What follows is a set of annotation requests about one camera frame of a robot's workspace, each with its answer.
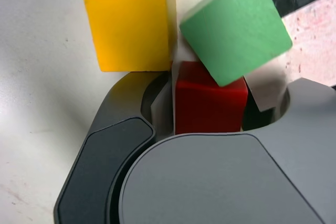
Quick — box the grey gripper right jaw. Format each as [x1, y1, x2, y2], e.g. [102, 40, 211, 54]
[118, 76, 336, 224]

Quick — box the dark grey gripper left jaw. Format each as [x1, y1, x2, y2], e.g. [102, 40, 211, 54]
[54, 71, 174, 224]

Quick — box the red cube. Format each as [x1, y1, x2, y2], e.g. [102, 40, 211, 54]
[172, 60, 249, 135]

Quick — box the yellow cube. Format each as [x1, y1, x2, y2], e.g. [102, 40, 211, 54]
[83, 0, 176, 73]

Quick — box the green cube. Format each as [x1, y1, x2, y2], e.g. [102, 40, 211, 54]
[179, 0, 293, 88]

